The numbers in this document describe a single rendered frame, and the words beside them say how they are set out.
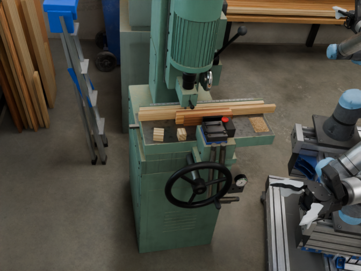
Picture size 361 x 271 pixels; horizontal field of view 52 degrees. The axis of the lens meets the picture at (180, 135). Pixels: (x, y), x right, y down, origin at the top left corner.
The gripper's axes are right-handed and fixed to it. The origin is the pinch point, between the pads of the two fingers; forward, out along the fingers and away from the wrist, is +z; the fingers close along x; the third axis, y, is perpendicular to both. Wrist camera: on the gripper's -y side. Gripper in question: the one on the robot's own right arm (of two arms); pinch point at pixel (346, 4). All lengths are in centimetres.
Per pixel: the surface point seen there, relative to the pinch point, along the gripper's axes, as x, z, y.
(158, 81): -106, -37, 11
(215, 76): -79, -38, 12
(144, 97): -114, -26, 28
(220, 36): -76, -36, -9
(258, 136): -64, -68, 25
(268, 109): -55, -52, 25
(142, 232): -124, -73, 85
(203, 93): -82, -23, 33
